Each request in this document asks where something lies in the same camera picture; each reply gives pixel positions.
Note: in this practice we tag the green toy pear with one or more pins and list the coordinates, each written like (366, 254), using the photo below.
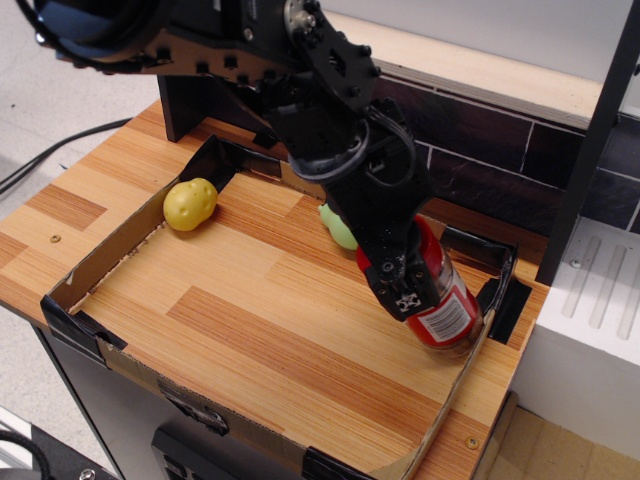
(338, 230)

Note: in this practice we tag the dark brick pattern back panel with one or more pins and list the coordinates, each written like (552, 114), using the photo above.
(502, 137)

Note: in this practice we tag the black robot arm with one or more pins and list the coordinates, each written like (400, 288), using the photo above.
(287, 65)

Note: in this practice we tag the yellow toy potato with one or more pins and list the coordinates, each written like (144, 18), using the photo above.
(189, 203)

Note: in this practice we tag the cardboard fence with black tape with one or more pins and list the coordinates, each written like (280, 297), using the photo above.
(260, 325)

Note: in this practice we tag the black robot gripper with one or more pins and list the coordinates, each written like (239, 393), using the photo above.
(376, 181)

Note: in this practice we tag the white toy sink unit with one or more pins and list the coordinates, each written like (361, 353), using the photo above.
(580, 369)

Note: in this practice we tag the black vertical post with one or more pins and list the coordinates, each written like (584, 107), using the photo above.
(611, 98)

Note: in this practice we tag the red lid basil spice bottle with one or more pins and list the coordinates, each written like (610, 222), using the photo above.
(453, 327)

